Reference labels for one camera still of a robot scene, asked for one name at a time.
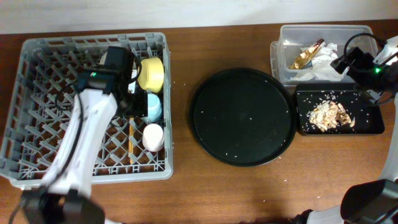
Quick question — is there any pink plastic cup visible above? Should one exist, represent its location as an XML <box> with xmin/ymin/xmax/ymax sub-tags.
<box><xmin>142</xmin><ymin>123</ymin><xmax>164</xmax><ymax>152</ymax></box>

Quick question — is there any gold foil wrapper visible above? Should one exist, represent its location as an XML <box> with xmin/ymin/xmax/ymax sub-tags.
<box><xmin>289</xmin><ymin>39</ymin><xmax>325</xmax><ymax>70</ymax></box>

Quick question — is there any grey round plate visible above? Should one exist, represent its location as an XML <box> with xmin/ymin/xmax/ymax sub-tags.
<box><xmin>99</xmin><ymin>52</ymin><xmax>107</xmax><ymax>65</ymax></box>

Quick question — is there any crumpled white tissue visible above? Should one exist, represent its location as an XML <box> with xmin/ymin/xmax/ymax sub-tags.
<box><xmin>289</xmin><ymin>43</ymin><xmax>347</xmax><ymax>82</ymax></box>

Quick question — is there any grey plastic dishwasher rack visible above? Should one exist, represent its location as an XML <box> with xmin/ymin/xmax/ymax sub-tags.
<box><xmin>1</xmin><ymin>32</ymin><xmax>174</xmax><ymax>189</ymax></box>

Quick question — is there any round black tray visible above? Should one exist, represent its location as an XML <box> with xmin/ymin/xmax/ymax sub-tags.
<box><xmin>188</xmin><ymin>68</ymin><xmax>297</xmax><ymax>167</ymax></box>

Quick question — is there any light blue plastic cup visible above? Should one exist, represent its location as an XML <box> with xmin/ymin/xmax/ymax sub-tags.
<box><xmin>147</xmin><ymin>93</ymin><xmax>162</xmax><ymax>123</ymax></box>

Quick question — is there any black rectangular tray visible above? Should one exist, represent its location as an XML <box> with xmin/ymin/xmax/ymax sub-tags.
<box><xmin>294</xmin><ymin>83</ymin><xmax>385</xmax><ymax>136</ymax></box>

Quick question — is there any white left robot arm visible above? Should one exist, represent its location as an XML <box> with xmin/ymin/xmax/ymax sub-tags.
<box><xmin>8</xmin><ymin>47</ymin><xmax>148</xmax><ymax>223</ymax></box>

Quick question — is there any food scraps pile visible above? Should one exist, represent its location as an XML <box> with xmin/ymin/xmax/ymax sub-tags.
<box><xmin>307</xmin><ymin>100</ymin><xmax>356</xmax><ymax>133</ymax></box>

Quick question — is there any clear plastic waste bin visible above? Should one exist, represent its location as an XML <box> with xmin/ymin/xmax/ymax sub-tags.
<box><xmin>271</xmin><ymin>25</ymin><xmax>372</xmax><ymax>86</ymax></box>

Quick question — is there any yellow plastic bowl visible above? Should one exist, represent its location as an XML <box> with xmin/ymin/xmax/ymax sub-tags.
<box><xmin>137</xmin><ymin>57</ymin><xmax>164</xmax><ymax>93</ymax></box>

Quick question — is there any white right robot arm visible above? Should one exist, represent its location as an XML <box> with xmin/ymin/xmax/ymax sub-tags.
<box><xmin>289</xmin><ymin>95</ymin><xmax>397</xmax><ymax>223</ymax></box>

